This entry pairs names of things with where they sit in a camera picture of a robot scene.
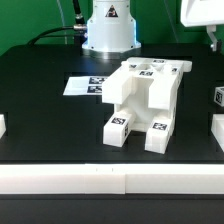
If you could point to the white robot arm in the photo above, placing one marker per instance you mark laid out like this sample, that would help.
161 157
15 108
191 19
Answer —
112 31

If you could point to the white chair seat part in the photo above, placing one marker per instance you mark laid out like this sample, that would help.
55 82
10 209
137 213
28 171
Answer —
144 115

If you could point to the white block right edge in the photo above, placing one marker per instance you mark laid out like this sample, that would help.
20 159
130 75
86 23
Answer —
217 129

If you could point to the white chair back part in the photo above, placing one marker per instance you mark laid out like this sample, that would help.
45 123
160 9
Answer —
159 77

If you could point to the white block left edge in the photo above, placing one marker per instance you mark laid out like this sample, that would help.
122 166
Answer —
2 125

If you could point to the white block edge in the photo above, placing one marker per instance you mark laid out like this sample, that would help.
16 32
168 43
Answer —
217 129
2 125

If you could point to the white tagged cube right edge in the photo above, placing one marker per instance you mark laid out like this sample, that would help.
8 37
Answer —
219 96

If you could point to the white front rail wall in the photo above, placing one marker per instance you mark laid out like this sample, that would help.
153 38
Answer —
112 179

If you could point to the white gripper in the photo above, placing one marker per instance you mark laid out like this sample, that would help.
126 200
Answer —
204 13

